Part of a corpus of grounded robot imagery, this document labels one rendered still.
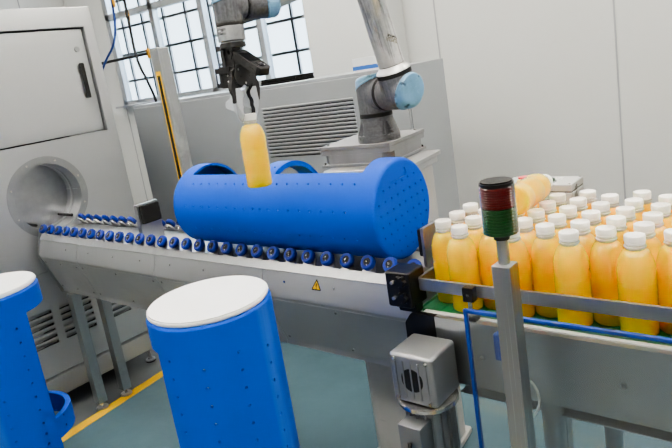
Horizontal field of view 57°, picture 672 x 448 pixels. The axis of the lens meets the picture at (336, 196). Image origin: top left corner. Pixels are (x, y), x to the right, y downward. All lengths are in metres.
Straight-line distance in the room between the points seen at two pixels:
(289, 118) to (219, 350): 2.48
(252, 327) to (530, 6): 3.37
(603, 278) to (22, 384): 1.56
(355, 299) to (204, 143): 2.60
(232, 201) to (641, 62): 2.93
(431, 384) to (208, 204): 1.01
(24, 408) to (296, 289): 0.84
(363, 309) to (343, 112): 1.89
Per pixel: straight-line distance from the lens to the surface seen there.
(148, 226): 2.63
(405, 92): 2.00
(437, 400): 1.43
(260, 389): 1.42
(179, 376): 1.40
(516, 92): 4.39
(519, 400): 1.29
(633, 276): 1.30
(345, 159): 2.18
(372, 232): 1.62
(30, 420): 2.07
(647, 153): 4.31
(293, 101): 3.65
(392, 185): 1.67
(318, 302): 1.84
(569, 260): 1.33
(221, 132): 4.05
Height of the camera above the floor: 1.50
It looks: 12 degrees down
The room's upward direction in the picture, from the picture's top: 9 degrees counter-clockwise
